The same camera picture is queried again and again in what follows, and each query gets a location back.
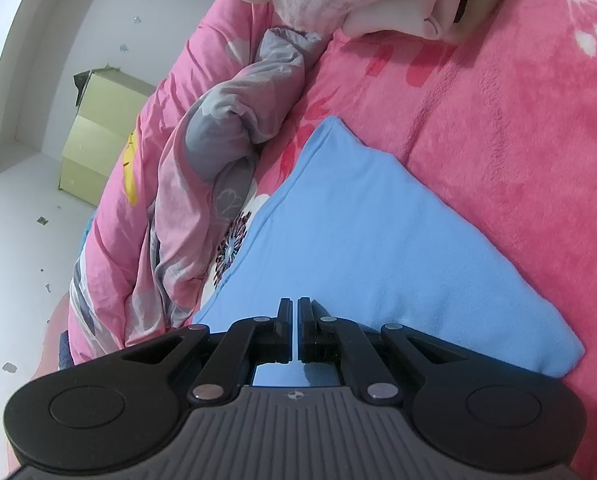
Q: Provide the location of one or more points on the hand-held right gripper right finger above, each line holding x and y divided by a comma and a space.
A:
306, 335

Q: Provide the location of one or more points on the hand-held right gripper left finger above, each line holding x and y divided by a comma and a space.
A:
286, 335

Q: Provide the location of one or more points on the blue t-shirt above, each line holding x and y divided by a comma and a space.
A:
368, 240

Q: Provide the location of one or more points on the pink cream headboard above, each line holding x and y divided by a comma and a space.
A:
53, 340

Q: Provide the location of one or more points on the pink grey floral duvet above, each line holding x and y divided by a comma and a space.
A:
178, 125

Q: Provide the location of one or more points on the pale green wardrobe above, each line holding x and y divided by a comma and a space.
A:
93, 145

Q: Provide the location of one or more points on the pale pink folded garment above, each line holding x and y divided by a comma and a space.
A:
403, 15

